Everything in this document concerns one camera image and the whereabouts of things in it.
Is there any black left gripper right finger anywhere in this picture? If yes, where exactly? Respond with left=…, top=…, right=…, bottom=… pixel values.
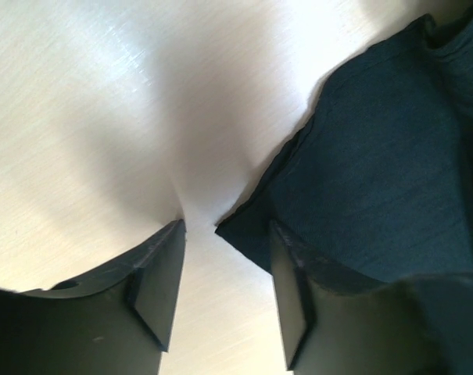
left=270, top=222, right=473, bottom=374

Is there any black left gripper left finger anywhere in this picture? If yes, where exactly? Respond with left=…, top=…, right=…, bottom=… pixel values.
left=0, top=220, right=186, bottom=375

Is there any black long sleeve shirt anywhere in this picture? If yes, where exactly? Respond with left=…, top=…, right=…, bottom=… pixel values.
left=216, top=5, right=473, bottom=281

